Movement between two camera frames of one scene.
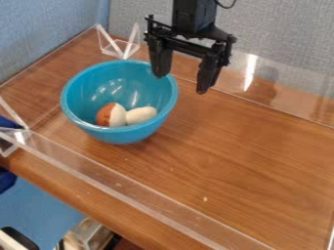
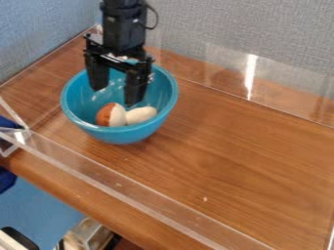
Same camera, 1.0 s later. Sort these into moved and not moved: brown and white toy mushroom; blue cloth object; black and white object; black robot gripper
Moved: black robot gripper
Not moved: blue cloth object; brown and white toy mushroom; black and white object
